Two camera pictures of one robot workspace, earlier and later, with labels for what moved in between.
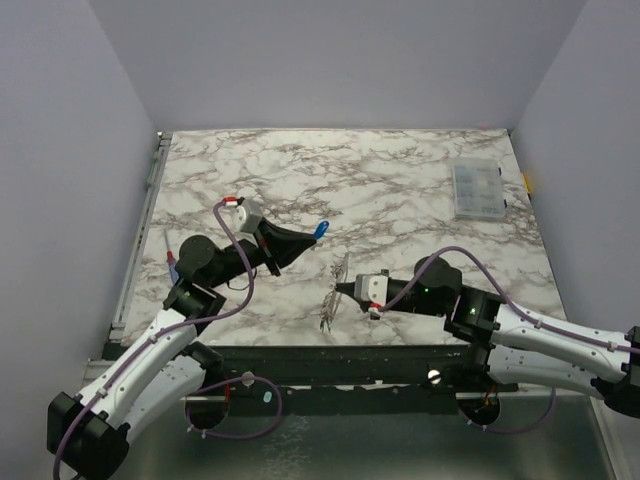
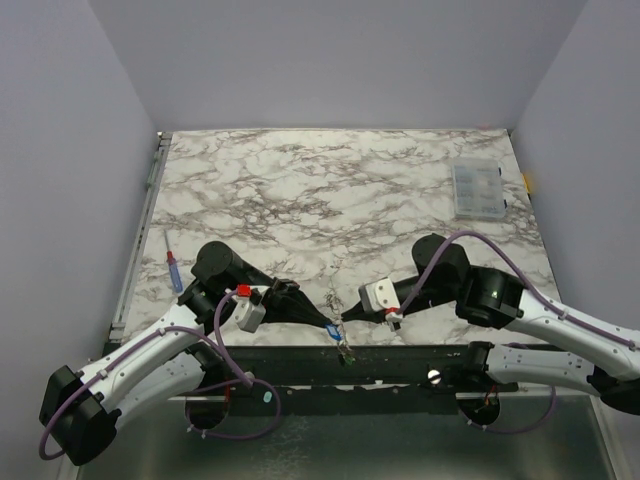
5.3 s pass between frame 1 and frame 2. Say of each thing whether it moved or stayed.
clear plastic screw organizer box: stayed
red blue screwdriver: stayed
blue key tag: moved
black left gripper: moved
